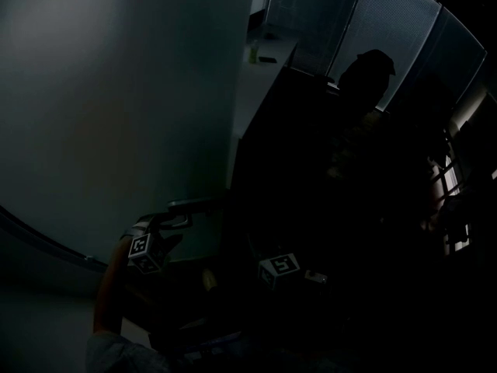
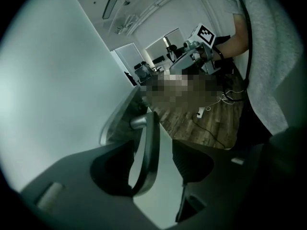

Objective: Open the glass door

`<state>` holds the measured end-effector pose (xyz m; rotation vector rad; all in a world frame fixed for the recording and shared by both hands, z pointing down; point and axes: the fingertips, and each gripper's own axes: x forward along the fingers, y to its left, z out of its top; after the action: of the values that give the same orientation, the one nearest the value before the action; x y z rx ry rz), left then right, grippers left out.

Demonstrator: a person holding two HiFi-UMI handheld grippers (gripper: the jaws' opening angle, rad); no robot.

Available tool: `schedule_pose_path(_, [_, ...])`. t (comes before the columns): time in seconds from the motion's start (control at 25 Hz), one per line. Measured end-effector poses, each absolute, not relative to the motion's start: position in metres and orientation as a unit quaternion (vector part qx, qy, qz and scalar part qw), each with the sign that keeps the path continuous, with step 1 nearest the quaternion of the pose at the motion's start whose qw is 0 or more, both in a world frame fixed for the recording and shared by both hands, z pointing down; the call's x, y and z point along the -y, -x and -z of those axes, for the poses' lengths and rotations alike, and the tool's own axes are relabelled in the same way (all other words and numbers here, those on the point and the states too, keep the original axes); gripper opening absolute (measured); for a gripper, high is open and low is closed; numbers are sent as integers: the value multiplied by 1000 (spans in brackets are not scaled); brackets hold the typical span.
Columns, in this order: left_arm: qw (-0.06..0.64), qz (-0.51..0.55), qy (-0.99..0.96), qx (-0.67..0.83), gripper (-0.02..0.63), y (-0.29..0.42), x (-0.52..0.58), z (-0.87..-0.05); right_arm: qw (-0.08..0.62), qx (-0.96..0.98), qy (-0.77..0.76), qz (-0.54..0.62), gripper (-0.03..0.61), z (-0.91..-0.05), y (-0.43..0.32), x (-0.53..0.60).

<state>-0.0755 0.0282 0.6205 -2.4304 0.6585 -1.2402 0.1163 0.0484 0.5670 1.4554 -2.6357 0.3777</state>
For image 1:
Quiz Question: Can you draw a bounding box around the black office chair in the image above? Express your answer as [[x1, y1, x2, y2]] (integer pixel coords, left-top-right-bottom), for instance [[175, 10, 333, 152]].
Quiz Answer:
[[336, 48, 398, 113]]

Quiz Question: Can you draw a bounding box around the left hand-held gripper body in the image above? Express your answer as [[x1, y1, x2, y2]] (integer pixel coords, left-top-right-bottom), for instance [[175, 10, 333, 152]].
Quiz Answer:
[[123, 213, 184, 276]]

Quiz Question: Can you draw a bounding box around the long white desk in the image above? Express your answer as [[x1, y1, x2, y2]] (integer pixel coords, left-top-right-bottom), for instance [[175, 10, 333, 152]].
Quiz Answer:
[[231, 9, 301, 140]]

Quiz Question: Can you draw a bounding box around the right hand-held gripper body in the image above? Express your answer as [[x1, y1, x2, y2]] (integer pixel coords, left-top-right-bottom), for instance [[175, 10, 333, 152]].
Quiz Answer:
[[257, 252, 329, 293]]

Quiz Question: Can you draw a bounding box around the metal door handle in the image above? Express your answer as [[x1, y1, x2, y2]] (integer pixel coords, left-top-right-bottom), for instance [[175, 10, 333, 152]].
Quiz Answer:
[[165, 197, 215, 232]]

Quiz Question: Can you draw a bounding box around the person's left forearm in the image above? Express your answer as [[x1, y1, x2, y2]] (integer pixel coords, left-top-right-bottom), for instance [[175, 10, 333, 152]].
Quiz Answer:
[[92, 239, 135, 336]]

